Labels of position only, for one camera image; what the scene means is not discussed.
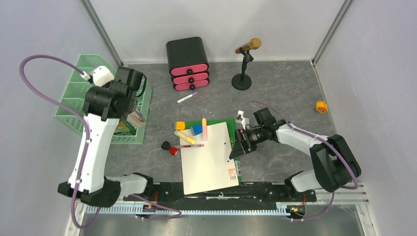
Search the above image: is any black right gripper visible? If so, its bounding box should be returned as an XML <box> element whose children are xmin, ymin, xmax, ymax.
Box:
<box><xmin>229</xmin><ymin>126</ymin><xmax>266</xmax><ymax>159</ymax></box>

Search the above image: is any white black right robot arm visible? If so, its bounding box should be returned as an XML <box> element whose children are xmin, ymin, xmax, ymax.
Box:
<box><xmin>229</xmin><ymin>108</ymin><xmax>361</xmax><ymax>201</ymax></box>

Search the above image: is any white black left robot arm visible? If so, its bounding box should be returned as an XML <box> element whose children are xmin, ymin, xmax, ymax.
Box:
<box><xmin>58</xmin><ymin>66</ymin><xmax>154</xmax><ymax>207</ymax></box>

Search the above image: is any green clip file folder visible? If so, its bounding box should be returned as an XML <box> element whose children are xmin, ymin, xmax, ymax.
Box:
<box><xmin>185</xmin><ymin>118</ymin><xmax>242</xmax><ymax>182</ymax></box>

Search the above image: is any orange highlighter marker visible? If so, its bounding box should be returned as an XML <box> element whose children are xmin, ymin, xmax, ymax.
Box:
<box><xmin>202</xmin><ymin>118</ymin><xmax>208</xmax><ymax>142</ymax></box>

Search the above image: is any red gel pen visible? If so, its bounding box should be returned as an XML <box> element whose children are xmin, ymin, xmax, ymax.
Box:
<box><xmin>174</xmin><ymin>144</ymin><xmax>205</xmax><ymax>149</ymax></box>

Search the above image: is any blue eraser block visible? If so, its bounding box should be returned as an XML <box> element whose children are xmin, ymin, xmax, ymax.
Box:
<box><xmin>190</xmin><ymin>124</ymin><xmax>203</xmax><ymax>136</ymax></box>

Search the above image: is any yellow highlighter marker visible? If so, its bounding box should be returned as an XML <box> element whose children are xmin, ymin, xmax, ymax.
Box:
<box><xmin>174</xmin><ymin>130</ymin><xmax>196</xmax><ymax>145</ymax></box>

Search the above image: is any yellow eraser block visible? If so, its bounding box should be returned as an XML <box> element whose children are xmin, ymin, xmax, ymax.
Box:
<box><xmin>175</xmin><ymin>121</ymin><xmax>186</xmax><ymax>131</ymax></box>

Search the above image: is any black microphone stand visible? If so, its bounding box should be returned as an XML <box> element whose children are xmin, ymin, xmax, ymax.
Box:
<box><xmin>231</xmin><ymin>47</ymin><xmax>254</xmax><ymax>90</ymax></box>

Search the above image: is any purple white marker pen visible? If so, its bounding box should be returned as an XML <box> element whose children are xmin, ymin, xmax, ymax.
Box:
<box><xmin>177</xmin><ymin>92</ymin><xmax>198</xmax><ymax>104</ymax></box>

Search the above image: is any red black stamp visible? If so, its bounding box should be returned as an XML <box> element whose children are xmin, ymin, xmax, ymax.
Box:
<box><xmin>161</xmin><ymin>141</ymin><xmax>179</xmax><ymax>156</ymax></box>

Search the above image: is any orange tape measure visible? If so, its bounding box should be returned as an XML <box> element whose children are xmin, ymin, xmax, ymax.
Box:
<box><xmin>316</xmin><ymin>101</ymin><xmax>328</xmax><ymax>114</ymax></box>

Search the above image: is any black pink drawer organizer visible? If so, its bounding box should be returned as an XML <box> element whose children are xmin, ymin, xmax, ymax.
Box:
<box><xmin>166</xmin><ymin>36</ymin><xmax>210</xmax><ymax>91</ymax></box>

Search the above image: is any gold microphone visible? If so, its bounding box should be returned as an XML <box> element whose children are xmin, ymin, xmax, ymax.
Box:
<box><xmin>235</xmin><ymin>37</ymin><xmax>262</xmax><ymax>54</ymax></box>

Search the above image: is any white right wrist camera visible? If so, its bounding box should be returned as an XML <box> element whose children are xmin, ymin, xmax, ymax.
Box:
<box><xmin>235</xmin><ymin>110</ymin><xmax>249</xmax><ymax>129</ymax></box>

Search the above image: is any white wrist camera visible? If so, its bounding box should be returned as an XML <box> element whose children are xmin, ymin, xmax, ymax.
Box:
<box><xmin>235</xmin><ymin>110</ymin><xmax>249</xmax><ymax>129</ymax></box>
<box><xmin>81</xmin><ymin>66</ymin><xmax>114</xmax><ymax>87</ymax></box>

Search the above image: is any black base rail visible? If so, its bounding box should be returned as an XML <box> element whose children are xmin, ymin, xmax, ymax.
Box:
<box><xmin>140</xmin><ymin>182</ymin><xmax>317</xmax><ymax>211</ymax></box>

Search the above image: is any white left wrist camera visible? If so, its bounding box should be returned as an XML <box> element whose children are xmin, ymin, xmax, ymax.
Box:
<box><xmin>81</xmin><ymin>66</ymin><xmax>114</xmax><ymax>87</ymax></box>

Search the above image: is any white cable duct strip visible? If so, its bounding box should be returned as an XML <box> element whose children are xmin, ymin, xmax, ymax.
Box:
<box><xmin>100</xmin><ymin>202</ymin><xmax>290</xmax><ymax>216</ymax></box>

